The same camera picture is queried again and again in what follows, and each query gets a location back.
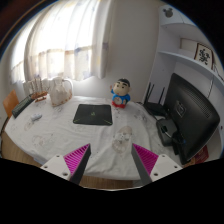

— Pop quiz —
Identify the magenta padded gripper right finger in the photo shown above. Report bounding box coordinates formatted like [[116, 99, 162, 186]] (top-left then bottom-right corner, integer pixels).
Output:
[[131, 144, 181, 185]]

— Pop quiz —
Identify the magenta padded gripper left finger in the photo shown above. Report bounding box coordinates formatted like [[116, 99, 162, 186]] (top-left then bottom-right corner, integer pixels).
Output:
[[41, 144, 91, 185]]

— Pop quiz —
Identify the black mouse pad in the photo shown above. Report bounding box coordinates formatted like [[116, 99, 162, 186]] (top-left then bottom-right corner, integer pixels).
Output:
[[73, 104, 113, 126]]

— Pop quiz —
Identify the white computer mouse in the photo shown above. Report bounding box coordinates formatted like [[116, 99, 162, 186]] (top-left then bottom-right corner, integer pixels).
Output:
[[31, 114, 42, 121]]

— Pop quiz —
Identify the white floral tablecloth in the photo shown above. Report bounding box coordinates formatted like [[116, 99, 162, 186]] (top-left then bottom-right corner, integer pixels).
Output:
[[6, 96, 175, 180]]

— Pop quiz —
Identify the black wifi router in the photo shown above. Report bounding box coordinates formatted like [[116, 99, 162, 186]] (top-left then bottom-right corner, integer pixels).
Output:
[[143, 83, 166, 116]]

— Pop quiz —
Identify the black computer monitor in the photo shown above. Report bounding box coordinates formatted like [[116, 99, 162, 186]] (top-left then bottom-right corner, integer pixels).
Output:
[[164, 73, 220, 165]]

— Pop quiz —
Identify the cartoon boy figurine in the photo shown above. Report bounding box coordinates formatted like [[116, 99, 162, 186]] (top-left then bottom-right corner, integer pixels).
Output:
[[110, 78, 131, 109]]

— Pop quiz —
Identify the wooden rack with white items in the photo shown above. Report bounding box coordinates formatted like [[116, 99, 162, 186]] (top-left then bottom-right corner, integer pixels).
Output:
[[23, 77, 48, 102]]

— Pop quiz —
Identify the orange wooden chair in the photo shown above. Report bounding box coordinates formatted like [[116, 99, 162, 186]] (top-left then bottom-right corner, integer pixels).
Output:
[[3, 90, 19, 117]]

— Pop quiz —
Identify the framed calligraphy picture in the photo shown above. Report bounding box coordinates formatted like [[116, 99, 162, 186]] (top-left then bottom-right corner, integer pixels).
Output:
[[194, 43, 213, 69]]

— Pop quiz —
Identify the white sheer curtain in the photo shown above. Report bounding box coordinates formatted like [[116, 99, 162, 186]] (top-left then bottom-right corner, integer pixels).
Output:
[[10, 0, 113, 83]]

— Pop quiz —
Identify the white wall shelf unit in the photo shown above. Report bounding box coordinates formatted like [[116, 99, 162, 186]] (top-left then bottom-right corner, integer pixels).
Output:
[[142, 3, 224, 111]]

